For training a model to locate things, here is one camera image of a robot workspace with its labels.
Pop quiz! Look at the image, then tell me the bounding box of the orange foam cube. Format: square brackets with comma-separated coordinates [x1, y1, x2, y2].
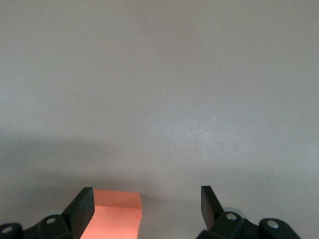
[82, 188, 143, 239]

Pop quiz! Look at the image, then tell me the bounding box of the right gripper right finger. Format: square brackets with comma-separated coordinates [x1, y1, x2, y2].
[195, 185, 303, 239]

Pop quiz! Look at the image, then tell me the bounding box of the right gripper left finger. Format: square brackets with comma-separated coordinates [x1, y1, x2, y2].
[0, 187, 96, 239]

